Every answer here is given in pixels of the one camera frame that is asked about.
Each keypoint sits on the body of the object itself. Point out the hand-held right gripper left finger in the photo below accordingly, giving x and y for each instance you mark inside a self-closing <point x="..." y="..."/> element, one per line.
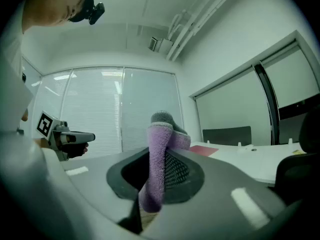
<point x="87" y="184"/>

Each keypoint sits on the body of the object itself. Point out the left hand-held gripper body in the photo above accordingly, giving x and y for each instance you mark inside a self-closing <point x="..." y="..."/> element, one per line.
<point x="46" y="127"/>

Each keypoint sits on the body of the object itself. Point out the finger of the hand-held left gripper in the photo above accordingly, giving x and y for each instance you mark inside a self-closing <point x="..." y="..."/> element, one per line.
<point x="81" y="137"/>

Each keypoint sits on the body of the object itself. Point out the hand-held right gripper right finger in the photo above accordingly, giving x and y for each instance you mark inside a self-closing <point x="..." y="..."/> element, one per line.
<point x="212" y="209"/>

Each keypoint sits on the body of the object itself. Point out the red mat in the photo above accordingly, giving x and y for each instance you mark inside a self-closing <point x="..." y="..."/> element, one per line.
<point x="203" y="150"/>

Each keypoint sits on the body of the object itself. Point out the purple and grey cloth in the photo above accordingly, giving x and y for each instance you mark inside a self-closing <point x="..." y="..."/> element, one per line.
<point x="156" y="159"/>

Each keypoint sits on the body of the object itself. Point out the person's left hand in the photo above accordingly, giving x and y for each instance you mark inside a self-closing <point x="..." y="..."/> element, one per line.
<point x="75" y="150"/>

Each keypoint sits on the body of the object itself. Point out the person's white shirt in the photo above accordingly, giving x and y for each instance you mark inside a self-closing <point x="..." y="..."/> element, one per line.
<point x="10" y="96"/>

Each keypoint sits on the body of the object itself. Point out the dark desk divider panel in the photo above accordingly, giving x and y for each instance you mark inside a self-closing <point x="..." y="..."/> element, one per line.
<point x="226" y="135"/>

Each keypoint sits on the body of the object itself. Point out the black office chair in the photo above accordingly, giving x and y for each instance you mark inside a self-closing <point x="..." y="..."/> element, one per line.
<point x="297" y="174"/>

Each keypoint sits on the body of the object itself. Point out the yellow sticker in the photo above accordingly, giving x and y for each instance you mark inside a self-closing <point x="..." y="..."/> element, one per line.
<point x="297" y="152"/>

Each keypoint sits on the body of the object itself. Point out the person's head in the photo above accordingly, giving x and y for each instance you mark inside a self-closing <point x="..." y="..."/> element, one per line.
<point x="50" y="6"/>

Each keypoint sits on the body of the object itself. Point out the white ceiling air vent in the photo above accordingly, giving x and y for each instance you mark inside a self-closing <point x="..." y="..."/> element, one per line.
<point x="160" y="44"/>

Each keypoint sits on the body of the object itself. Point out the white ceiling pipes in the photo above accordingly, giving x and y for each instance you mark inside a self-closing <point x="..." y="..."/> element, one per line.
<point x="197" y="19"/>

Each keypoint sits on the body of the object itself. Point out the black window frame post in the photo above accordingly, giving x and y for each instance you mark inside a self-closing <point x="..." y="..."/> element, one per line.
<point x="271" y="101"/>

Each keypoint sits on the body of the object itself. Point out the black head-mounted camera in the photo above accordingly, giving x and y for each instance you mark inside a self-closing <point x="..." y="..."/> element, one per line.
<point x="97" y="12"/>

